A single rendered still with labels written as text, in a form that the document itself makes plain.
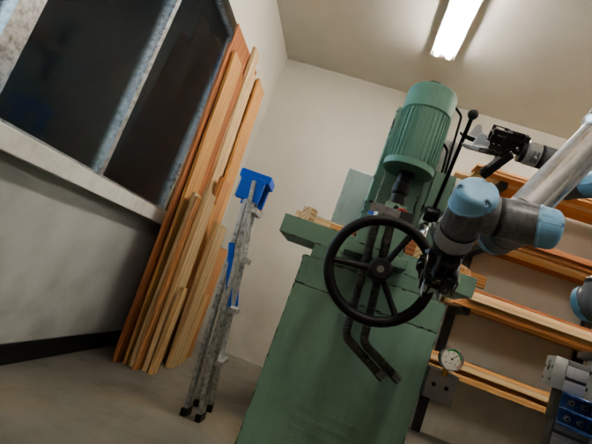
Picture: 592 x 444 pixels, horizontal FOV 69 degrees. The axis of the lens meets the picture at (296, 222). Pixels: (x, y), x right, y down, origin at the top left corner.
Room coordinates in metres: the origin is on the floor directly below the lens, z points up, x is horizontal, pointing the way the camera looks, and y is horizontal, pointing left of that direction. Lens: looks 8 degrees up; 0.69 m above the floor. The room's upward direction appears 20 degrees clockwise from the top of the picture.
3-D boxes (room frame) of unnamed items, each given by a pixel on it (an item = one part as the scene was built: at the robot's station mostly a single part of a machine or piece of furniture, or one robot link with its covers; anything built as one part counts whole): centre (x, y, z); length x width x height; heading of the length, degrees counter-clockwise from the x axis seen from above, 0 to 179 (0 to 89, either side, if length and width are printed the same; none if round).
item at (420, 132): (1.45, -0.30, 1.35); 0.18 x 0.18 x 0.31
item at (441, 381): (1.27, -0.54, 0.58); 0.12 x 0.08 x 0.08; 171
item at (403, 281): (1.39, -0.29, 0.82); 0.40 x 0.21 x 0.04; 81
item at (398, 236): (1.26, -0.25, 0.91); 0.15 x 0.14 x 0.09; 81
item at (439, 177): (1.64, -0.49, 1.22); 0.09 x 0.08 x 0.15; 171
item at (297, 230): (1.35, -0.26, 0.87); 0.61 x 0.30 x 0.06; 81
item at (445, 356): (1.20, -0.52, 0.65); 0.06 x 0.04 x 0.08; 81
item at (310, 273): (1.57, -0.32, 0.76); 0.57 x 0.45 x 0.09; 171
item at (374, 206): (1.26, -0.26, 0.99); 0.13 x 0.11 x 0.06; 81
